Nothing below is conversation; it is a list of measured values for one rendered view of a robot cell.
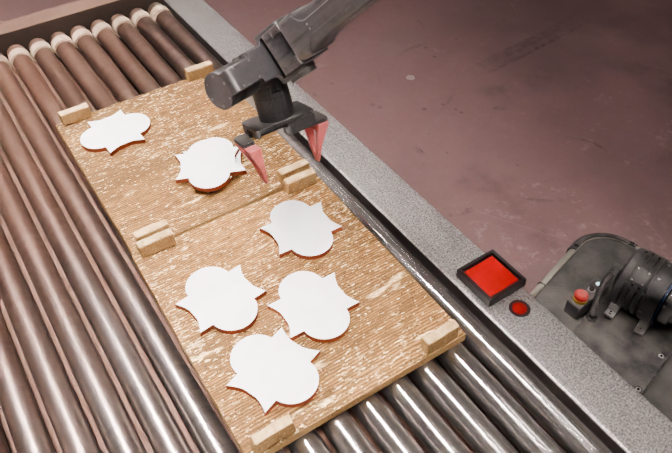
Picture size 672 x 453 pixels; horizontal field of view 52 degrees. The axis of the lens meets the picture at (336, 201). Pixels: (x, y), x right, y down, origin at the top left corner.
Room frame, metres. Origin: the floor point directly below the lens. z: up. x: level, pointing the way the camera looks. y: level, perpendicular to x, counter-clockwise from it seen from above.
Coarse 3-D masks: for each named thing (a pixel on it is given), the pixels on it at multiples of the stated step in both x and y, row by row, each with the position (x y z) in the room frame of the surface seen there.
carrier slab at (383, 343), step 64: (320, 192) 0.89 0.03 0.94; (192, 256) 0.74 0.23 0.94; (256, 256) 0.74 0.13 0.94; (384, 256) 0.73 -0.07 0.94; (192, 320) 0.62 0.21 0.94; (256, 320) 0.62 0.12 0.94; (384, 320) 0.61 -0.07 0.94; (448, 320) 0.61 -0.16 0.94; (320, 384) 0.51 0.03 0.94; (384, 384) 0.51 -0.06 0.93
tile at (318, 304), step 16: (304, 272) 0.70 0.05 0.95; (288, 288) 0.67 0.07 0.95; (304, 288) 0.67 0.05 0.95; (320, 288) 0.66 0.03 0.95; (336, 288) 0.66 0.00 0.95; (272, 304) 0.64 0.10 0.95; (288, 304) 0.64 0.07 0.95; (304, 304) 0.64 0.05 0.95; (320, 304) 0.63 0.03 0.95; (336, 304) 0.63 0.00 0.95; (352, 304) 0.63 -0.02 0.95; (288, 320) 0.61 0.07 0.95; (304, 320) 0.61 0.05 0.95; (320, 320) 0.61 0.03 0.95; (336, 320) 0.61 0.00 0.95; (320, 336) 0.58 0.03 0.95; (336, 336) 0.58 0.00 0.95
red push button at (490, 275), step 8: (480, 264) 0.72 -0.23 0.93; (488, 264) 0.72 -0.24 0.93; (496, 264) 0.72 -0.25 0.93; (472, 272) 0.70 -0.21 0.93; (480, 272) 0.70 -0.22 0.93; (488, 272) 0.70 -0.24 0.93; (496, 272) 0.70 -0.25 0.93; (504, 272) 0.70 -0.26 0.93; (480, 280) 0.69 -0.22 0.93; (488, 280) 0.69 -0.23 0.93; (496, 280) 0.69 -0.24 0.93; (504, 280) 0.69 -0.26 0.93; (512, 280) 0.69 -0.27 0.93; (488, 288) 0.67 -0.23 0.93; (496, 288) 0.67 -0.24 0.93
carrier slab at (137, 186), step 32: (160, 96) 1.19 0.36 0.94; (192, 96) 1.18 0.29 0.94; (64, 128) 1.09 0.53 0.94; (160, 128) 1.08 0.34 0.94; (192, 128) 1.08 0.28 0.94; (224, 128) 1.08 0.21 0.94; (96, 160) 0.99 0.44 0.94; (128, 160) 0.99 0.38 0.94; (160, 160) 0.98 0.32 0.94; (288, 160) 0.98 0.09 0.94; (96, 192) 0.90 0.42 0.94; (128, 192) 0.90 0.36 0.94; (160, 192) 0.90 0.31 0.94; (192, 192) 0.89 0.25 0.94; (224, 192) 0.89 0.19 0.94; (256, 192) 0.89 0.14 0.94; (128, 224) 0.82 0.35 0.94; (192, 224) 0.82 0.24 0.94
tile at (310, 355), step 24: (264, 336) 0.58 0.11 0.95; (240, 360) 0.54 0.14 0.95; (264, 360) 0.54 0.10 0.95; (288, 360) 0.54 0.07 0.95; (312, 360) 0.54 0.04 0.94; (240, 384) 0.50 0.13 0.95; (264, 384) 0.50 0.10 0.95; (288, 384) 0.50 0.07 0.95; (312, 384) 0.50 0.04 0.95; (264, 408) 0.47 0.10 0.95
